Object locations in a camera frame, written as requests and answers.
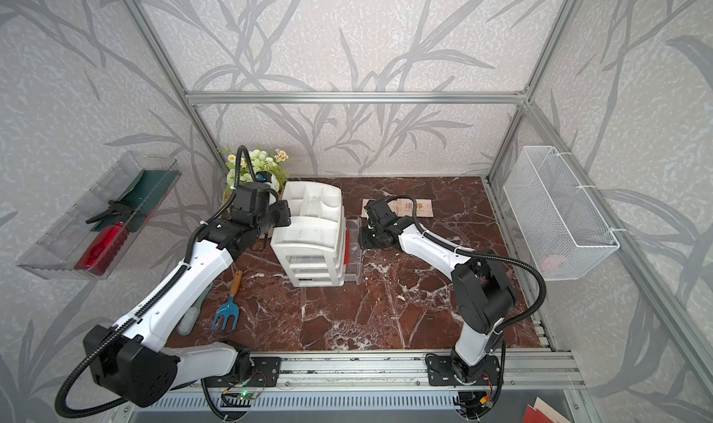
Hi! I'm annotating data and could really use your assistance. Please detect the beige printed postcard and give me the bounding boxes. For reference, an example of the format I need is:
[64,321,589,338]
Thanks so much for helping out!
[395,198,434,218]
[362,199,397,221]

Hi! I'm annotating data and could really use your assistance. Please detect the red printed postcard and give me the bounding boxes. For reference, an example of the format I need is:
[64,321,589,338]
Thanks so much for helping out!
[344,230,351,266]

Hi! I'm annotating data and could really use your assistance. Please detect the white plastic drawer organizer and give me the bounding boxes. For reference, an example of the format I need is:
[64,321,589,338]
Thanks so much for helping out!
[270,181,346,287]

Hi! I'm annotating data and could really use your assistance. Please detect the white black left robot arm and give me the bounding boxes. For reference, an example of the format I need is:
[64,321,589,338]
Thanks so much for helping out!
[56,182,291,411]

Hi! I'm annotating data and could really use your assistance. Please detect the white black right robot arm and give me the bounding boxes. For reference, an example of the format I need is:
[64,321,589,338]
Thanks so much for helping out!
[359,198,516,384]

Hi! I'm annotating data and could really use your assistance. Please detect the artificial green white flowers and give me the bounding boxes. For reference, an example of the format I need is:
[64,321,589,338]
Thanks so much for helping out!
[220,147,289,196]

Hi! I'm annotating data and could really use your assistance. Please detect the blue garden hand fork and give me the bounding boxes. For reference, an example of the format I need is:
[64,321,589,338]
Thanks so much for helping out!
[212,270,243,331]

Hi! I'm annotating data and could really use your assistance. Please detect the dark green cloth in tray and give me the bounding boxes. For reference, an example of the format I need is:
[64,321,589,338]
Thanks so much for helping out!
[117,170,180,219]

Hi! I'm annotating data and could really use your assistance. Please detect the black clamp in tray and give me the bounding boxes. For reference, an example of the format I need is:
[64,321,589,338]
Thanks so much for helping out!
[85,200,148,233]

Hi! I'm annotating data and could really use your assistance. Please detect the red brush in tray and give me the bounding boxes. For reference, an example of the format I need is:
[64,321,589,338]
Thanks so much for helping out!
[74,222,129,276]

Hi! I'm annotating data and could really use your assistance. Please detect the red booklet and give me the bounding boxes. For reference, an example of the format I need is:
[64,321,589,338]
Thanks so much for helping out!
[523,398,571,423]

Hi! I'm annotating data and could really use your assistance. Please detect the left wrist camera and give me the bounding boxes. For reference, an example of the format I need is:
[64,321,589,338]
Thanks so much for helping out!
[255,170,275,183]

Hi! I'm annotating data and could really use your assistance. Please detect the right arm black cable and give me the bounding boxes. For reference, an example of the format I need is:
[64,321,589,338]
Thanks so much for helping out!
[383,193,548,407]

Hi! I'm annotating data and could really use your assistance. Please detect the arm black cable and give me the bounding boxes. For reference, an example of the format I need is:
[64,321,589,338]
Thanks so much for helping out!
[383,193,548,407]
[54,145,260,419]

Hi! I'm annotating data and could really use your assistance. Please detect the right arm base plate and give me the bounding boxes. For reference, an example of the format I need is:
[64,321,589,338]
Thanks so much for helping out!
[424,352,502,387]

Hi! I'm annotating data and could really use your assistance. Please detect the aluminium mounting rail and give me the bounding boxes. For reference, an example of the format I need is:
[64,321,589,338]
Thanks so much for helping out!
[102,349,592,423]

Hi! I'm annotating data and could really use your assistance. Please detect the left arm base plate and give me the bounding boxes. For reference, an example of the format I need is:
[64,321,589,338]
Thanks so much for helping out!
[205,356,282,388]

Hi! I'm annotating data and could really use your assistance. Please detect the clear wall-mounted plastic tray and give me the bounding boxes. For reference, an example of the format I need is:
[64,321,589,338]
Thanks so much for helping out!
[17,151,181,280]

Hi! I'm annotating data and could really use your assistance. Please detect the white wire mesh basket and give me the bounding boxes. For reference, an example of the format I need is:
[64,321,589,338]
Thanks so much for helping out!
[503,146,620,281]

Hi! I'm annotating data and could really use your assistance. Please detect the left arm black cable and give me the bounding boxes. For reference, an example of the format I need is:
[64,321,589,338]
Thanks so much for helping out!
[54,145,260,419]

